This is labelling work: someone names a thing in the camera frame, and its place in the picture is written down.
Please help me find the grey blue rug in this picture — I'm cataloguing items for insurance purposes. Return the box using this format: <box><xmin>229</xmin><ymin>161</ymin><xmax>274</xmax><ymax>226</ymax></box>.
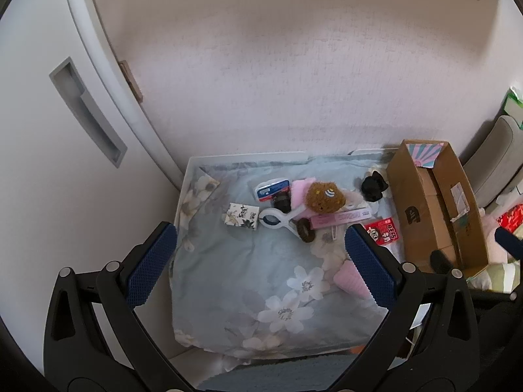
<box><xmin>200</xmin><ymin>353</ymin><xmax>356</xmax><ymax>392</ymax></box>

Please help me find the grey chair cushion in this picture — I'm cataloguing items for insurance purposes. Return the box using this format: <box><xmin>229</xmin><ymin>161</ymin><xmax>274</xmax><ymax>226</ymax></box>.
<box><xmin>462</xmin><ymin>115</ymin><xmax>523</xmax><ymax>209</ymax></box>

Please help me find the white blue plastic package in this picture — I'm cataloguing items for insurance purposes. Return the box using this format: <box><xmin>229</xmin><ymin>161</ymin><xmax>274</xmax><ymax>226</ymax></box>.
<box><xmin>254</xmin><ymin>178</ymin><xmax>292</xmax><ymax>204</ymax></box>

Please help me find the long pink box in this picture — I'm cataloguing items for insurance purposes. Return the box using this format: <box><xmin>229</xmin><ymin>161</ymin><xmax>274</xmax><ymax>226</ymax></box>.
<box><xmin>310</xmin><ymin>207</ymin><xmax>373</xmax><ymax>229</ymax></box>

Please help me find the green tissue packet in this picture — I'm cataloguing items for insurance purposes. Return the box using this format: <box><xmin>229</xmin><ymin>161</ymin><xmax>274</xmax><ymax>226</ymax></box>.
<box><xmin>502</xmin><ymin>87</ymin><xmax>523</xmax><ymax>129</ymax></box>

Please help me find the small red box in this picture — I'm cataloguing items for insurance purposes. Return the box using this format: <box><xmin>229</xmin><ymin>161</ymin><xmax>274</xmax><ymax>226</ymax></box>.
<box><xmin>365</xmin><ymin>217</ymin><xmax>400</xmax><ymax>246</ymax></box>

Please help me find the red printed bag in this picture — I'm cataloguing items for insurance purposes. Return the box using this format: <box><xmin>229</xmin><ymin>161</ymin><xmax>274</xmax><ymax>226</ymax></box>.
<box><xmin>496</xmin><ymin>204</ymin><xmax>523</xmax><ymax>233</ymax></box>

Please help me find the pink ribbed item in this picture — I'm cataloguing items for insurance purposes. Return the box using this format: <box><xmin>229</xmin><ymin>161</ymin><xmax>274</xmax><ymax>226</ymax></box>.
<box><xmin>333</xmin><ymin>259</ymin><xmax>379</xmax><ymax>299</ymax></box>

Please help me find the brown scrunchie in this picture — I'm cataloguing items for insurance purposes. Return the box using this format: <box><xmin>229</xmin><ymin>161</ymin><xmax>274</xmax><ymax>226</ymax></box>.
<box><xmin>295</xmin><ymin>218</ymin><xmax>316</xmax><ymax>243</ymax></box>

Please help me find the cardboard box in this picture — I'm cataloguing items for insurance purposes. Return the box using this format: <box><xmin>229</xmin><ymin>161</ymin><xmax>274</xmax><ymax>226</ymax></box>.
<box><xmin>386</xmin><ymin>139</ymin><xmax>490</xmax><ymax>280</ymax></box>

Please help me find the brown plush ball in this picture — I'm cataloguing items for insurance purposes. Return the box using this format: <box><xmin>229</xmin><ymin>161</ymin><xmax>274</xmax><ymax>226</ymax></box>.
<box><xmin>306</xmin><ymin>182</ymin><xmax>347</xmax><ymax>214</ymax></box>

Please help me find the white wardrobe door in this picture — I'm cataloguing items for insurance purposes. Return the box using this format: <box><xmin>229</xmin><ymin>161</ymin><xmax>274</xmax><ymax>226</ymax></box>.
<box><xmin>0</xmin><ymin>0</ymin><xmax>185</xmax><ymax>376</ymax></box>

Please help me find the pink teal striped paper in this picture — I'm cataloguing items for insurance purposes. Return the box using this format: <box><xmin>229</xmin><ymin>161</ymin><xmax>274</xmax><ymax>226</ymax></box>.
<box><xmin>406</xmin><ymin>142</ymin><xmax>447</xmax><ymax>169</ymax></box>

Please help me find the green white blanket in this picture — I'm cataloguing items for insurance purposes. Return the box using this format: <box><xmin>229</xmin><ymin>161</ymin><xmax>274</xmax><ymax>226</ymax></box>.
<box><xmin>466</xmin><ymin>261</ymin><xmax>523</xmax><ymax>295</ymax></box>

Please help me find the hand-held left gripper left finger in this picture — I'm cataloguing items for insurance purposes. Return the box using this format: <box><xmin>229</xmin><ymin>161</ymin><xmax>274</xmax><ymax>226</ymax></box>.
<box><xmin>43</xmin><ymin>221</ymin><xmax>194</xmax><ymax>392</ymax></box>

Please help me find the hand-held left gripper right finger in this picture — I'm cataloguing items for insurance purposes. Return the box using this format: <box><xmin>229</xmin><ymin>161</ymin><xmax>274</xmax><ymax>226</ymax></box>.
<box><xmin>331</xmin><ymin>224</ymin><xmax>481</xmax><ymax>392</ymax></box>

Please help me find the small floral print box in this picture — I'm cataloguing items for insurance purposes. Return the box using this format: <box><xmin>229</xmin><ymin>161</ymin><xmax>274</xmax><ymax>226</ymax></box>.
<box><xmin>224</xmin><ymin>203</ymin><xmax>259</xmax><ymax>231</ymax></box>

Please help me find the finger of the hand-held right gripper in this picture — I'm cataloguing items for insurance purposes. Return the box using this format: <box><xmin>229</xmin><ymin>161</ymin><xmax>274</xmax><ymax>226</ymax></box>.
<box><xmin>430</xmin><ymin>249</ymin><xmax>455</xmax><ymax>274</ymax></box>
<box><xmin>495</xmin><ymin>228</ymin><xmax>523</xmax><ymax>260</ymax></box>

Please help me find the white loop-handled tool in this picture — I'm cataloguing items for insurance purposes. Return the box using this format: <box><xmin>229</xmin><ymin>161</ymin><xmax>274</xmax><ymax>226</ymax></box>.
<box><xmin>259</xmin><ymin>204</ymin><xmax>307</xmax><ymax>229</ymax></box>

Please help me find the pink plush toy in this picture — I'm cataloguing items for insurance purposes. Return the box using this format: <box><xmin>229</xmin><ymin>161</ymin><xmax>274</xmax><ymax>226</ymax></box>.
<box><xmin>482</xmin><ymin>208</ymin><xmax>509</xmax><ymax>264</ymax></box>

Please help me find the pink fluffy cloth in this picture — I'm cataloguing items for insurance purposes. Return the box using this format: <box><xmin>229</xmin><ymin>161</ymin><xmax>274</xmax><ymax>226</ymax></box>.
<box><xmin>290</xmin><ymin>177</ymin><xmax>317</xmax><ymax>209</ymax></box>

